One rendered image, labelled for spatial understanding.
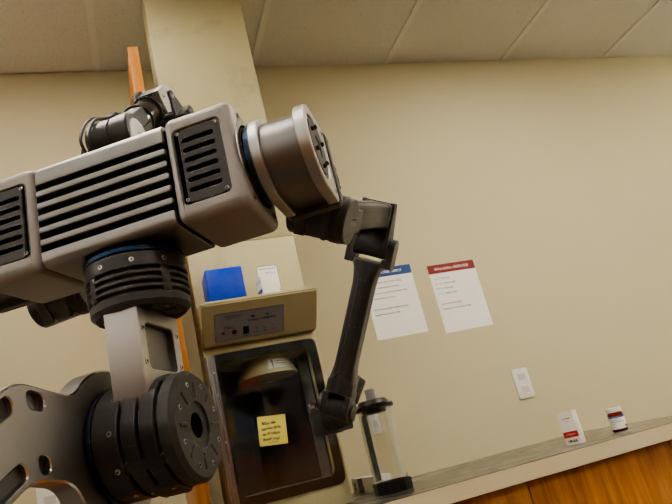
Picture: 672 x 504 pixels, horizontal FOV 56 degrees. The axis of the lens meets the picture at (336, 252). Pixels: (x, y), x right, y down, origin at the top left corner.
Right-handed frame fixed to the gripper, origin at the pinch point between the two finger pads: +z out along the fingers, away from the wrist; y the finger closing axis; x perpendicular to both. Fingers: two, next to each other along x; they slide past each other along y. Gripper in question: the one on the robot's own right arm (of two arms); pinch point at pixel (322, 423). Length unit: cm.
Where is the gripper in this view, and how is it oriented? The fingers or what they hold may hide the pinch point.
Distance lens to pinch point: 171.7
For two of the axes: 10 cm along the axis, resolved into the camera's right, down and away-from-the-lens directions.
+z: -2.8, 3.6, 8.9
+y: -9.3, 1.4, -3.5
